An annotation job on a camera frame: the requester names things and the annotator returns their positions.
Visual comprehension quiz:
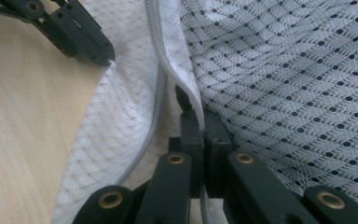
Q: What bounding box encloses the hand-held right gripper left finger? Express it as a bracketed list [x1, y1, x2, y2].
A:
[174, 83, 205, 199]

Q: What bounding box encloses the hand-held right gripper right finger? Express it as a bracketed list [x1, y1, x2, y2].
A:
[203, 109, 235, 199]

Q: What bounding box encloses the white mesh laundry bag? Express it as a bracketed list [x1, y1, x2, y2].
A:
[50, 0, 358, 224]

